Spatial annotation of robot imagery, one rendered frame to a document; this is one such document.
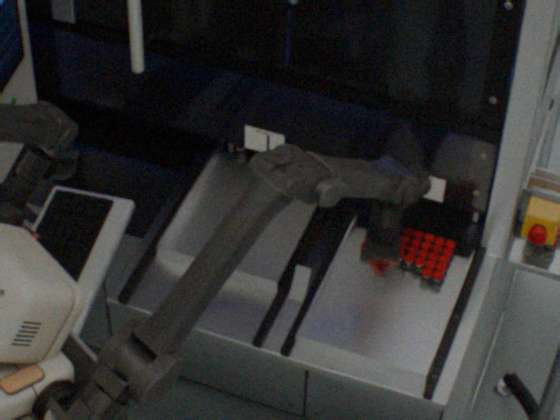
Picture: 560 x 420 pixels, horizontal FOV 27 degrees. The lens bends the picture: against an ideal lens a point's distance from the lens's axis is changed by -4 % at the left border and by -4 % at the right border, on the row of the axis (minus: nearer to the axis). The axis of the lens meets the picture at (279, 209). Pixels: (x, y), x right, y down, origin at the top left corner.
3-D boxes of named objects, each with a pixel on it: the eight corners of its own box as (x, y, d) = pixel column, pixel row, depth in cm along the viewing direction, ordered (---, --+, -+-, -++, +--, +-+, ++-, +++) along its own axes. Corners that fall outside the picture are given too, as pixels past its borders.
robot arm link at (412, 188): (370, 164, 216) (406, 192, 213) (410, 133, 222) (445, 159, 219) (359, 206, 225) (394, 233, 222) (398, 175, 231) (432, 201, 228)
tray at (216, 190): (221, 150, 267) (221, 138, 264) (334, 181, 261) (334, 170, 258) (156, 257, 244) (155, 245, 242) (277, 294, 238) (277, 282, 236)
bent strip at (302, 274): (295, 283, 240) (296, 264, 236) (310, 288, 240) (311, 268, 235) (270, 335, 231) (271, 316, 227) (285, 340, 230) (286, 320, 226)
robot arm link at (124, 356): (84, 385, 178) (108, 408, 176) (123, 333, 177) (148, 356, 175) (111, 388, 186) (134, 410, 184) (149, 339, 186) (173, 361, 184)
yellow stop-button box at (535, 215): (526, 213, 244) (532, 189, 239) (559, 223, 242) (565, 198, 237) (519, 238, 239) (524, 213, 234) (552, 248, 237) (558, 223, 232)
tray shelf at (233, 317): (201, 151, 269) (201, 145, 268) (505, 237, 253) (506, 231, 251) (106, 304, 238) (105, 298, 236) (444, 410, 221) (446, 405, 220)
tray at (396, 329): (354, 226, 252) (355, 214, 249) (472, 261, 245) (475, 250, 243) (294, 346, 229) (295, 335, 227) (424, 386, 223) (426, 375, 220)
